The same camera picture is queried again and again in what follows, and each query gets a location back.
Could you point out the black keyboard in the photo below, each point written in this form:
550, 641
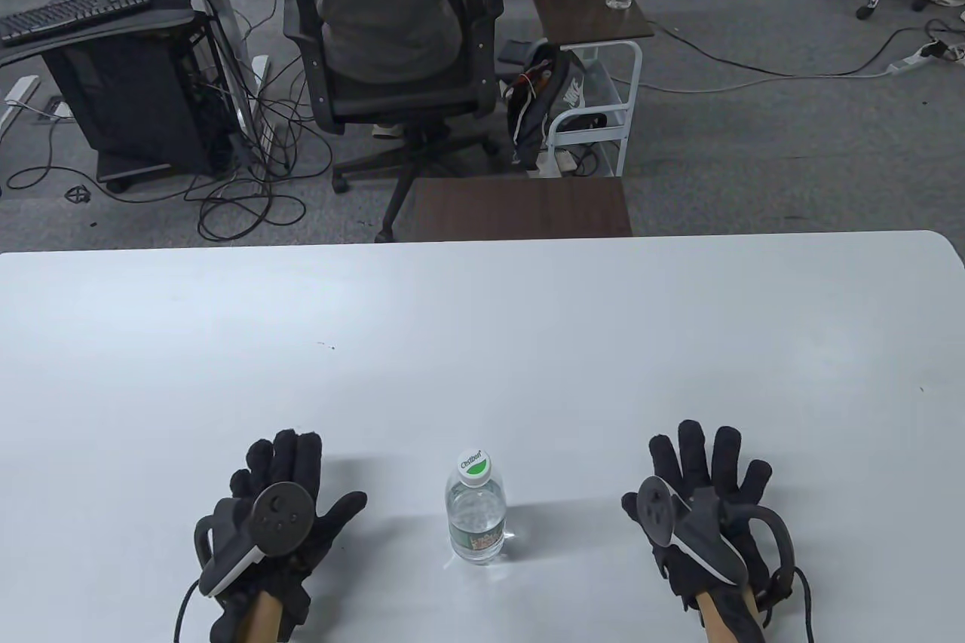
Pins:
75, 11

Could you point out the brown side table white frame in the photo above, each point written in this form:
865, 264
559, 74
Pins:
588, 13

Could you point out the white desk foot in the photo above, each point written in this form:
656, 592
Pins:
21, 90

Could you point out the person's left forearm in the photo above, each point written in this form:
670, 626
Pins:
260, 616

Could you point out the person's right hand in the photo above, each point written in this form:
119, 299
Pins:
693, 454

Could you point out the black hand controller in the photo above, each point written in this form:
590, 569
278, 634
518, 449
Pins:
280, 511
663, 507

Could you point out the black shoes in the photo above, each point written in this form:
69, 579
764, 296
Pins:
584, 121

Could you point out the black computer tower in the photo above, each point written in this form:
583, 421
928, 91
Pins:
128, 96

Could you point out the person's right forearm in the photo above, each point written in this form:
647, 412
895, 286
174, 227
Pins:
724, 616

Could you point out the clear mineral water bottle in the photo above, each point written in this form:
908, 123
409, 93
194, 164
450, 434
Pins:
475, 522

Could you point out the black mesh office chair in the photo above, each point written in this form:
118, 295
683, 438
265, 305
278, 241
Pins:
392, 104

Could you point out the black left hand controller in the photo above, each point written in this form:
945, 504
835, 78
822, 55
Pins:
280, 511

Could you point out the grey floor socket box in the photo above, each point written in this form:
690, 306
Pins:
62, 107

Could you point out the black right hand controller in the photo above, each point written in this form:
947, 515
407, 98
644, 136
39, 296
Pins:
663, 507

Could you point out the white power strip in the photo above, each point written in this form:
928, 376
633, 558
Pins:
916, 59

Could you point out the person's left hand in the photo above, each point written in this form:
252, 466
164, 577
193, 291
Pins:
298, 458

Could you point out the small brown wooden table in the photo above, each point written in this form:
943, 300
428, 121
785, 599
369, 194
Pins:
520, 209

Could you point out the black backpack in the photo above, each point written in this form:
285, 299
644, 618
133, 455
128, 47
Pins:
539, 108

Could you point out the white mineral water bottle cap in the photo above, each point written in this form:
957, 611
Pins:
475, 463

